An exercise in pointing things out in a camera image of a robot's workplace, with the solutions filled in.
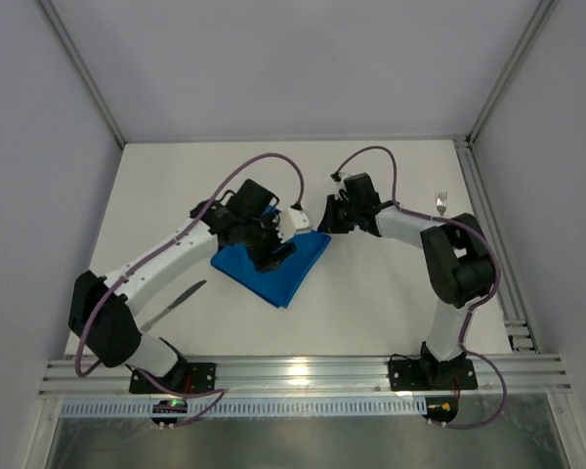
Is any silver table knife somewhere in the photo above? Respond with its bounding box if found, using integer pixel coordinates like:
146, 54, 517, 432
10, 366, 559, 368
140, 279, 207, 333

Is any slotted grey cable duct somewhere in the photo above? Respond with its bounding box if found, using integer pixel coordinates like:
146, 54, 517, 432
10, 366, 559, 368
60, 395, 426, 418

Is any left aluminium frame post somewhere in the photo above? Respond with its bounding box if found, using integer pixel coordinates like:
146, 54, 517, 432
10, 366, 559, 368
35, 0, 127, 149

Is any left controller board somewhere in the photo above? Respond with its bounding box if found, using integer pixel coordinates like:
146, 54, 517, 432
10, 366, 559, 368
149, 399, 188, 428

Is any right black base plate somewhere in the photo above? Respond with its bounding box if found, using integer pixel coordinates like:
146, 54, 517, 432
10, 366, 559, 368
387, 354, 479, 391

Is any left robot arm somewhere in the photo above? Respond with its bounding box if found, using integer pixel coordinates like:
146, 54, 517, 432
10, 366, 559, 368
68, 180, 311, 389

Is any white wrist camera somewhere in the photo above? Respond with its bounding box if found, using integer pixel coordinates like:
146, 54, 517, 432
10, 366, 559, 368
330, 171, 352, 190
276, 207, 313, 242

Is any aluminium front rail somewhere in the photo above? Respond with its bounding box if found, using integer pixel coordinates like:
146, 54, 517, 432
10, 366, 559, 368
39, 354, 571, 398

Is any silver fork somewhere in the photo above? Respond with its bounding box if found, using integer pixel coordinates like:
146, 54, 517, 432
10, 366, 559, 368
436, 191, 448, 217

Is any blue cloth napkin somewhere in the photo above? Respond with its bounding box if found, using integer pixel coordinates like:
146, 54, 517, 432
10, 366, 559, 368
203, 204, 330, 308

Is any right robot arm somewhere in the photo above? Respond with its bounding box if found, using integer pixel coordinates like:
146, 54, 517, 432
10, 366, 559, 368
318, 172, 499, 391

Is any right controller board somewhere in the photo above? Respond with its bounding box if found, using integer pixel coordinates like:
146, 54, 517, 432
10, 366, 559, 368
423, 397, 459, 427

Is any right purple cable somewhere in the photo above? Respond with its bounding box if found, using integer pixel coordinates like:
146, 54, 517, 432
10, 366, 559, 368
330, 145, 509, 431

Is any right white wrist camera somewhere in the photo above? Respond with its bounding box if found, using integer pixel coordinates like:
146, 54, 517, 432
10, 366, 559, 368
330, 171, 352, 190

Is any purple cable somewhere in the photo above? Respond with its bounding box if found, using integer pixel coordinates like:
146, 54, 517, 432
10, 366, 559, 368
330, 145, 509, 431
73, 152, 306, 425

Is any aluminium rail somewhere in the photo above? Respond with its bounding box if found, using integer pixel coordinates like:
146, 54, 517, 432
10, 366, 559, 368
39, 354, 571, 398
453, 137, 540, 354

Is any right side aluminium rail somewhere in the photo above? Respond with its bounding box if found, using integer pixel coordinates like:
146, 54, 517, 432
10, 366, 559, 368
453, 137, 540, 354

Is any right aluminium frame post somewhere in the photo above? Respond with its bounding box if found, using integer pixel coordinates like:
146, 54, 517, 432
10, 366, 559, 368
466, 0, 559, 147

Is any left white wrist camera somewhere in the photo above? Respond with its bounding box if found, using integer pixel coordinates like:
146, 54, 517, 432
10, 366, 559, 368
276, 207, 313, 242

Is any aluminium frame post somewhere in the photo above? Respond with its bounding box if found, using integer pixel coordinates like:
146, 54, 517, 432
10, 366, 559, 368
35, 0, 127, 149
466, 0, 559, 147

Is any controller board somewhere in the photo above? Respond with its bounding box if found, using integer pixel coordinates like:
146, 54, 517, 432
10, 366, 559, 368
423, 397, 459, 427
149, 399, 188, 428

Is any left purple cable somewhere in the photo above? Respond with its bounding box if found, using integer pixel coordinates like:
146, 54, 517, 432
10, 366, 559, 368
73, 152, 306, 425

